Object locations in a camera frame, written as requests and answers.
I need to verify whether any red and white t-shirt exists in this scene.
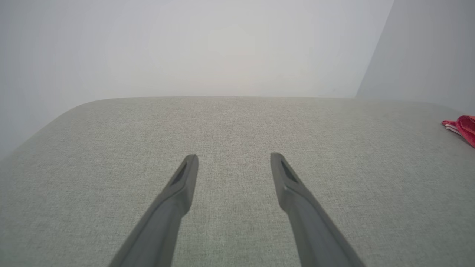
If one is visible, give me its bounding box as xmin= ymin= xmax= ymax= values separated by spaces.
xmin=441 ymin=115 xmax=475 ymax=148

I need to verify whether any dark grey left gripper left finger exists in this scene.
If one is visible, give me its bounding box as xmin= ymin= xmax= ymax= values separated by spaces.
xmin=108 ymin=155 xmax=199 ymax=267

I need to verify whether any grey fabric sofa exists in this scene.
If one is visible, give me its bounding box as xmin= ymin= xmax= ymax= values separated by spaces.
xmin=0 ymin=96 xmax=475 ymax=267

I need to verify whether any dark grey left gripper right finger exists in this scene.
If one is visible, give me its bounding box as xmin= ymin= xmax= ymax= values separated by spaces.
xmin=271 ymin=152 xmax=366 ymax=267

